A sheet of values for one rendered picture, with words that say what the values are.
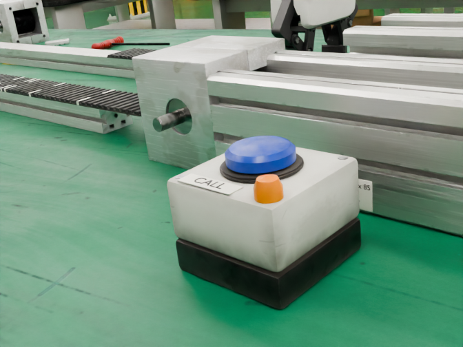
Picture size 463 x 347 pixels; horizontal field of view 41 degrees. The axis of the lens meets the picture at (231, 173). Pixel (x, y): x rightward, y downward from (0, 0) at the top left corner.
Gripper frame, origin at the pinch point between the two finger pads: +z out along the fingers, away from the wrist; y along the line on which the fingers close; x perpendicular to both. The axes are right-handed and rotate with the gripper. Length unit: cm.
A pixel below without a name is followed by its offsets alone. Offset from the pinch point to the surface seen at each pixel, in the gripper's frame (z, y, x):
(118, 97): -0.3, 18.5, -13.3
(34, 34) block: 1, -15, -88
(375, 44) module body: -4.2, 5.0, 10.0
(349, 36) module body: -4.8, 5.0, 7.2
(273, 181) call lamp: -4.0, 35.1, 22.0
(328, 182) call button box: -2.5, 31.2, 22.5
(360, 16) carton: 50, -321, -193
